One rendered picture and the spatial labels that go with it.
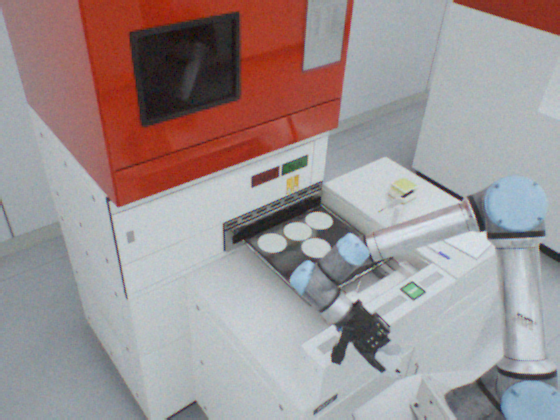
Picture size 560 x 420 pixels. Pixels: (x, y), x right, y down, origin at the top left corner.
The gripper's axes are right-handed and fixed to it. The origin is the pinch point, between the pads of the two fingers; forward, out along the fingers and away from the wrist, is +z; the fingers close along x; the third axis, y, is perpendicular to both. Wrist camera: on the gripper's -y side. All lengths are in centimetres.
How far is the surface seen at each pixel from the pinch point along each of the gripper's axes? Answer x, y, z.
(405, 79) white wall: 361, 46, -26
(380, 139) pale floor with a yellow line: 313, 1, -9
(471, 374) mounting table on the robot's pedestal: 23.0, 6.3, 25.3
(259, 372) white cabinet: 13.7, -35.7, -17.9
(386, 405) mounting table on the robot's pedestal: 7.9, -11.9, 9.8
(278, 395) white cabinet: 8.2, -33.3, -11.0
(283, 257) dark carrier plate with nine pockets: 44, -17, -33
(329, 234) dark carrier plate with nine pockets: 60, -5, -26
